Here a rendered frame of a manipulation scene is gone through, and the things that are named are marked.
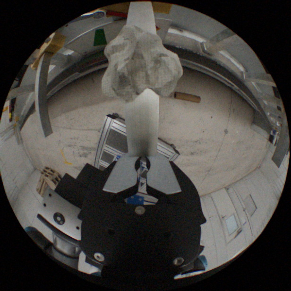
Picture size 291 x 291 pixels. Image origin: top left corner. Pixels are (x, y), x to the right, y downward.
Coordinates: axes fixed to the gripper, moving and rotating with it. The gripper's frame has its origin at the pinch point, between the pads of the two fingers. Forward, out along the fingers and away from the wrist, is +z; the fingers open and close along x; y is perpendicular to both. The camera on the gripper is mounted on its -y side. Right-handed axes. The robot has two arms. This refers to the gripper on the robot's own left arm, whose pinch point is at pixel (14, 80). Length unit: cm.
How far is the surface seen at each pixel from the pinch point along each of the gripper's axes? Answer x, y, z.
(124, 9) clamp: -0.2, -22.3, 8.1
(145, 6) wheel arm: 5.7, -23.8, 5.6
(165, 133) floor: 62, -28, 92
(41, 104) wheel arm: 7.6, 2.6, 8.5
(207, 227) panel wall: 300, -91, -19
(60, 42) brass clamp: -7.4, -6.6, 10.0
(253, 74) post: 13, -68, 14
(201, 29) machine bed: -12, -57, 25
